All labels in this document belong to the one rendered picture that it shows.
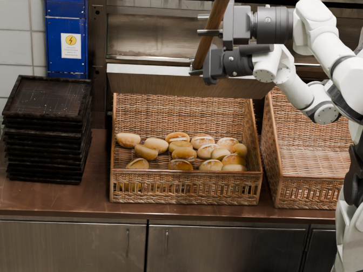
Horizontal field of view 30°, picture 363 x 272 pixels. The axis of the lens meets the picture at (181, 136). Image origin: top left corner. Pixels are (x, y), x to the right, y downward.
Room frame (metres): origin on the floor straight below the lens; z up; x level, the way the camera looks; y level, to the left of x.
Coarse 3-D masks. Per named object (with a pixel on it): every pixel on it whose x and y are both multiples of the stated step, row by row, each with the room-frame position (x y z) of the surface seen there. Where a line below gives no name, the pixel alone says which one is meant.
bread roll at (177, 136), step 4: (176, 132) 2.33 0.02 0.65; (180, 132) 2.33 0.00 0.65; (168, 136) 2.31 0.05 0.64; (172, 136) 2.30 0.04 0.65; (176, 136) 2.30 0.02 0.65; (180, 136) 2.30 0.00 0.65; (184, 136) 2.31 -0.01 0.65; (188, 136) 2.32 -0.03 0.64; (168, 140) 2.29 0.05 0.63; (172, 140) 2.29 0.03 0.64; (176, 140) 2.29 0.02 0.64; (180, 140) 2.29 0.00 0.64; (184, 140) 2.29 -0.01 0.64; (188, 140) 2.31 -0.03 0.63
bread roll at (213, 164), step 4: (208, 160) 2.16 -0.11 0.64; (212, 160) 2.16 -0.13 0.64; (216, 160) 2.16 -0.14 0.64; (200, 164) 2.15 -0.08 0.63; (204, 164) 2.14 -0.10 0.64; (208, 164) 2.14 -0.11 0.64; (212, 164) 2.14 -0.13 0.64; (216, 164) 2.14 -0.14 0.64; (220, 164) 2.15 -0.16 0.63; (200, 168) 2.13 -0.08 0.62; (204, 168) 2.13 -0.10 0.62; (208, 168) 2.13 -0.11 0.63; (212, 168) 2.13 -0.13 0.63; (216, 168) 2.13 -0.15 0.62; (220, 168) 2.14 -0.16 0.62
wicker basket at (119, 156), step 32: (128, 96) 2.37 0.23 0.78; (160, 96) 2.39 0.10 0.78; (160, 128) 2.35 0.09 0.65; (192, 128) 2.37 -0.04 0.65; (224, 128) 2.38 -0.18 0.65; (256, 128) 2.19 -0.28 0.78; (128, 160) 2.18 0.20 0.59; (160, 160) 2.21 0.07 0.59; (256, 160) 2.07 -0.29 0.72; (128, 192) 1.93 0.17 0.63; (160, 192) 2.00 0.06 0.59; (192, 192) 1.96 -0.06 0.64; (224, 192) 2.03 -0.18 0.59; (256, 192) 2.00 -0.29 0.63
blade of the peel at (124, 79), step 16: (112, 64) 1.88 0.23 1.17; (112, 80) 1.96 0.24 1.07; (128, 80) 1.95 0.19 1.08; (144, 80) 1.95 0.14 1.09; (160, 80) 1.94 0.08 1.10; (176, 80) 1.94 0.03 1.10; (192, 80) 1.93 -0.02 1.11; (224, 80) 1.92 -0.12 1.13; (240, 80) 1.92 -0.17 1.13; (256, 80) 1.91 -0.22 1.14; (192, 96) 2.15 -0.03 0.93; (208, 96) 2.15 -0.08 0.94; (224, 96) 2.14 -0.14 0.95; (240, 96) 2.13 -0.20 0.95; (256, 96) 2.13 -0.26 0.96
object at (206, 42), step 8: (216, 0) 1.34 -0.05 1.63; (224, 0) 1.31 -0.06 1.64; (216, 8) 1.36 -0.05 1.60; (224, 8) 1.35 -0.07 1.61; (216, 16) 1.39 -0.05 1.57; (208, 24) 1.47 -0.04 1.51; (216, 24) 1.44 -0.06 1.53; (200, 40) 1.61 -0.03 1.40; (208, 40) 1.55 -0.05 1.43; (200, 48) 1.63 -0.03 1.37; (208, 48) 1.62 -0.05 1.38; (200, 56) 1.69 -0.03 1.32; (192, 64) 1.82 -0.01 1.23; (200, 64) 1.76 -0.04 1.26
